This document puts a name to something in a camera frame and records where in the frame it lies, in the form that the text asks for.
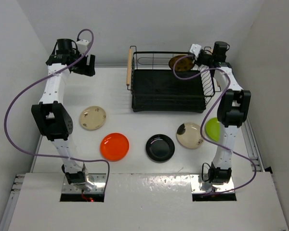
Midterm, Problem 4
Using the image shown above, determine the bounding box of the brown yellow patterned plate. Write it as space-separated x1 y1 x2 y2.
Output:
168 55 195 72

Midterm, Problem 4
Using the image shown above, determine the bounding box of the beige floral plate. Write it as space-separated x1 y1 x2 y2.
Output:
79 106 106 131

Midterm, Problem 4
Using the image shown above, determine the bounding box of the lime green plate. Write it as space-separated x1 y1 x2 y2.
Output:
205 117 220 142

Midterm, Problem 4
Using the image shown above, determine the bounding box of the cream plate with black patch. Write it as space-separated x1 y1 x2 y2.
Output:
176 122 204 149

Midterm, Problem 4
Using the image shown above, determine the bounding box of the orange plate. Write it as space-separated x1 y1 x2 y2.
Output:
100 133 130 162

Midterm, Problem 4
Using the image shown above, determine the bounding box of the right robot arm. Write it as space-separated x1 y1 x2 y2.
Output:
197 41 251 195

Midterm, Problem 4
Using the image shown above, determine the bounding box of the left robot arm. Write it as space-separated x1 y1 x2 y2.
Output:
31 38 95 192

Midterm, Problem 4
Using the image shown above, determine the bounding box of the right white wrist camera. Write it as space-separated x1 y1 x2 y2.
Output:
189 44 202 60

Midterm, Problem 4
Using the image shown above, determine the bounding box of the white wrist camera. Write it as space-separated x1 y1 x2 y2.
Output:
76 39 90 54
189 44 202 60

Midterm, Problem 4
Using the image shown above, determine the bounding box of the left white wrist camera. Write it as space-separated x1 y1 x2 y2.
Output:
76 39 90 54

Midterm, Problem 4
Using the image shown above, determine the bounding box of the black wire dish rack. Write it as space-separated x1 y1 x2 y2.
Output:
126 46 216 113

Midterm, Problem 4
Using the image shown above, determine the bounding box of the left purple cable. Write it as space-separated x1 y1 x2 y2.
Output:
4 29 110 193

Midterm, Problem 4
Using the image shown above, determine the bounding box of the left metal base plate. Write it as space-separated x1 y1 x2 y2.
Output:
61 173 106 194

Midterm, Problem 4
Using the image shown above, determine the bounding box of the metal base plate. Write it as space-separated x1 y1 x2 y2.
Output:
190 174 235 194
61 173 106 194

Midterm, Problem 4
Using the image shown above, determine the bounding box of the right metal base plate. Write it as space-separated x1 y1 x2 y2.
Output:
190 174 235 194

